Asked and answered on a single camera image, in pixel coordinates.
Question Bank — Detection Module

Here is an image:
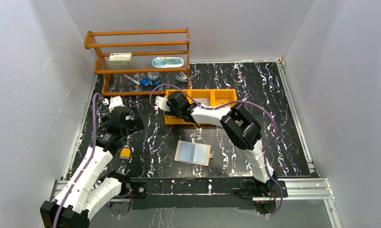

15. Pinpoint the gold credit card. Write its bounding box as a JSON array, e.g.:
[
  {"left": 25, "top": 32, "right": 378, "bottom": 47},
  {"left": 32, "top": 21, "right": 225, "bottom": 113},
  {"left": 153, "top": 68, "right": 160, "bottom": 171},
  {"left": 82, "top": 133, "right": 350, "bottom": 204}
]
[{"left": 215, "top": 99, "right": 230, "bottom": 107}]

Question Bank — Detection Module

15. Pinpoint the wooden shelf rack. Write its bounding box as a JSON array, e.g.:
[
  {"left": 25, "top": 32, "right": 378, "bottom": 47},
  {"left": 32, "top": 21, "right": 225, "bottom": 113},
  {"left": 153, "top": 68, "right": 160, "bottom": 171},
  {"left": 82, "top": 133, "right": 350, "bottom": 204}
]
[{"left": 84, "top": 28, "right": 191, "bottom": 96}]

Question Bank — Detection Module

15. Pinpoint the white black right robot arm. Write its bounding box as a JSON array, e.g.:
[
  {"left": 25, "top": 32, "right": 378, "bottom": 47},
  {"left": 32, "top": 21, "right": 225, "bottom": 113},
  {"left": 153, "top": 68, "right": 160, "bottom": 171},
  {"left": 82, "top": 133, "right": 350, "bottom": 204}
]
[{"left": 155, "top": 91, "right": 277, "bottom": 197}]

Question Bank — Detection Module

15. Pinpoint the beige card holder wallet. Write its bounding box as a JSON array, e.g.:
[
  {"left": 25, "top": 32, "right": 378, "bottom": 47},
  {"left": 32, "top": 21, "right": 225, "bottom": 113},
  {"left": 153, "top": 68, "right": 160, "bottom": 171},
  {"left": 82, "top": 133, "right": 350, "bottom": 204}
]
[{"left": 174, "top": 141, "right": 214, "bottom": 166}]

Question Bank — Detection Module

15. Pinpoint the middle yellow bin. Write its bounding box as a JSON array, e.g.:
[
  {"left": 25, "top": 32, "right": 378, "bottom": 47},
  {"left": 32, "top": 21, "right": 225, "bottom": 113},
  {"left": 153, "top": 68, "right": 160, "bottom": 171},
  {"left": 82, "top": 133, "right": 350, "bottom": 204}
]
[{"left": 185, "top": 89, "right": 215, "bottom": 106}]

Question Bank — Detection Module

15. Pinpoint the white red box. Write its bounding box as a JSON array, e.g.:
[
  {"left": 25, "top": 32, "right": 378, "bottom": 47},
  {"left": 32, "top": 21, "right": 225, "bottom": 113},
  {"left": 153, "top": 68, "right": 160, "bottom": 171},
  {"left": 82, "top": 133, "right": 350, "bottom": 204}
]
[{"left": 109, "top": 53, "right": 133, "bottom": 66}]

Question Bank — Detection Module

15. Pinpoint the silver credit card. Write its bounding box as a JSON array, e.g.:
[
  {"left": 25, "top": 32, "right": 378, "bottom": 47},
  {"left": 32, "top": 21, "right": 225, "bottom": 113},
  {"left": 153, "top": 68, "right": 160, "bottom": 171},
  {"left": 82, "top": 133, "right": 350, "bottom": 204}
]
[{"left": 195, "top": 98, "right": 210, "bottom": 106}]

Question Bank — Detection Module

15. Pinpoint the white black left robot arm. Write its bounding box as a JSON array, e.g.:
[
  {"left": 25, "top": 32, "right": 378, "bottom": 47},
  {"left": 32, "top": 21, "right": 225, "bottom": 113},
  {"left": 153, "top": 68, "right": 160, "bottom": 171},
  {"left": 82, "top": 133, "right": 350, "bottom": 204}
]
[{"left": 40, "top": 96, "right": 144, "bottom": 228}]

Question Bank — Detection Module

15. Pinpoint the left yellow bin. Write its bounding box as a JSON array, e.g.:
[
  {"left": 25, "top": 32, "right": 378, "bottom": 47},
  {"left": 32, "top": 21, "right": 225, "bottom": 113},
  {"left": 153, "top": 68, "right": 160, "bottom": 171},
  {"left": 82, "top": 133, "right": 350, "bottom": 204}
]
[{"left": 164, "top": 89, "right": 191, "bottom": 125}]

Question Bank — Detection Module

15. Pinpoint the yellow bin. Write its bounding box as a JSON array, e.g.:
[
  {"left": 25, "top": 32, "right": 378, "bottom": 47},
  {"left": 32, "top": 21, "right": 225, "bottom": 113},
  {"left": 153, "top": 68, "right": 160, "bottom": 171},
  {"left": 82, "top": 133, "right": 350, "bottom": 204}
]
[
  {"left": 185, "top": 89, "right": 215, "bottom": 106},
  {"left": 164, "top": 89, "right": 191, "bottom": 125},
  {"left": 213, "top": 89, "right": 238, "bottom": 102}
]

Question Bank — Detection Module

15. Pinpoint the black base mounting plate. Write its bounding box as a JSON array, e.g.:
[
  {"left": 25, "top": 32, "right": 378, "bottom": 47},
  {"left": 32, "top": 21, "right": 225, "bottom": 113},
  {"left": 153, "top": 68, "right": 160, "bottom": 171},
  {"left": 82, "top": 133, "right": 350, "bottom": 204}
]
[{"left": 109, "top": 177, "right": 288, "bottom": 215}]

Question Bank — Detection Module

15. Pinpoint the right yellow bin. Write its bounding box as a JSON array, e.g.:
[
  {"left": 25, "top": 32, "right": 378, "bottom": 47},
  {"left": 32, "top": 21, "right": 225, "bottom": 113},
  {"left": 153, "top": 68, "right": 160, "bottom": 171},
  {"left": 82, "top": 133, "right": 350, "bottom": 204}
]
[{"left": 213, "top": 89, "right": 238, "bottom": 102}]

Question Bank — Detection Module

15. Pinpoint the white marker pen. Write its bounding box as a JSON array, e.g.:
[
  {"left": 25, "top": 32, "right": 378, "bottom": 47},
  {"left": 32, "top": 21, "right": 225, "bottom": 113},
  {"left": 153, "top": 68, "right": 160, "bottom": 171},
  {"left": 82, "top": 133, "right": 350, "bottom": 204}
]
[{"left": 124, "top": 74, "right": 141, "bottom": 85}]

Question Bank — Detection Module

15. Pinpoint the small yellow block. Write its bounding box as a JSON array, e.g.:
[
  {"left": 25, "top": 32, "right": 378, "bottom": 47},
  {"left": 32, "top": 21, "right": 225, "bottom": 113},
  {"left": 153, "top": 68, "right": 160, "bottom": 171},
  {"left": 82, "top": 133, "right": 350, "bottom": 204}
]
[{"left": 119, "top": 148, "right": 132, "bottom": 160}]

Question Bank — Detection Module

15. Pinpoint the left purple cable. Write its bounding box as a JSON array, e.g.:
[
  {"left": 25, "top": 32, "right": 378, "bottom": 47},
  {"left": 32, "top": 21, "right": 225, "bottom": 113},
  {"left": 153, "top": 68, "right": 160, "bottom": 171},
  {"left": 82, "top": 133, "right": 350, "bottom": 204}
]
[{"left": 52, "top": 92, "right": 122, "bottom": 228}]

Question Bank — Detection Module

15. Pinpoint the blue oval package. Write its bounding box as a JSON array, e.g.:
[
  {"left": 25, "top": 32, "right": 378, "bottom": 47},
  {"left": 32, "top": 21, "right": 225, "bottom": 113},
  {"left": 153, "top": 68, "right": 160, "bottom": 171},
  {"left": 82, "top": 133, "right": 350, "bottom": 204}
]
[{"left": 152, "top": 57, "right": 185, "bottom": 68}]

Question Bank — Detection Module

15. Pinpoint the small blue cube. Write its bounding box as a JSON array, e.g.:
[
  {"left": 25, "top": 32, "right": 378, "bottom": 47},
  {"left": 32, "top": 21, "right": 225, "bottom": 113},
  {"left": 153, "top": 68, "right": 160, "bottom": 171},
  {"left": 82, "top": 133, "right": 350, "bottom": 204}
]
[{"left": 140, "top": 77, "right": 150, "bottom": 87}]

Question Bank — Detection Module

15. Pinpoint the blue white jar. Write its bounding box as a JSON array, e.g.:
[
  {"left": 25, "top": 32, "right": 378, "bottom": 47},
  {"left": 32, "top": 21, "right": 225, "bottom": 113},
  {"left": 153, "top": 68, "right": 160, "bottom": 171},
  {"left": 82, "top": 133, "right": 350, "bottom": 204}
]
[{"left": 147, "top": 72, "right": 161, "bottom": 87}]

